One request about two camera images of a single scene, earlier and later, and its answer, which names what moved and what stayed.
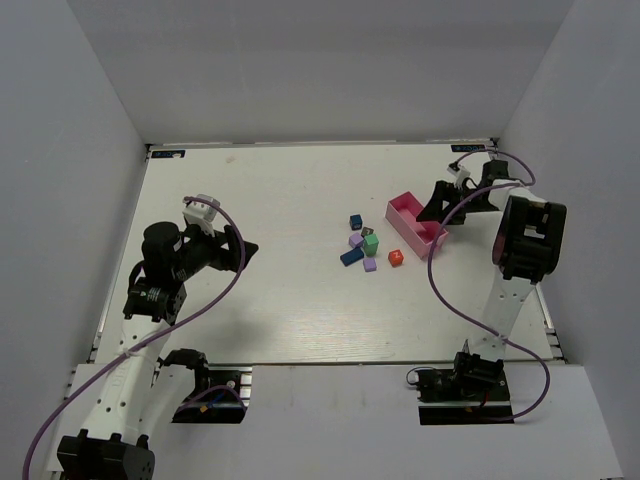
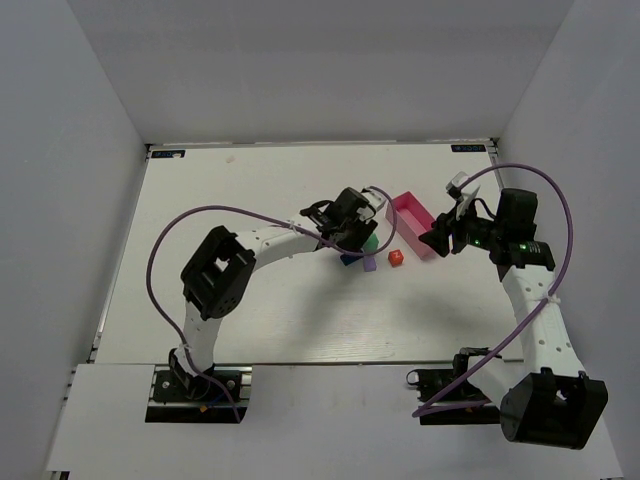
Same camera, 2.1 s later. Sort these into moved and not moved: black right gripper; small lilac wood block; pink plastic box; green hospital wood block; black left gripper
Moved: black left gripper; black right gripper
Not moved: pink plastic box; small lilac wood block; green hospital wood block
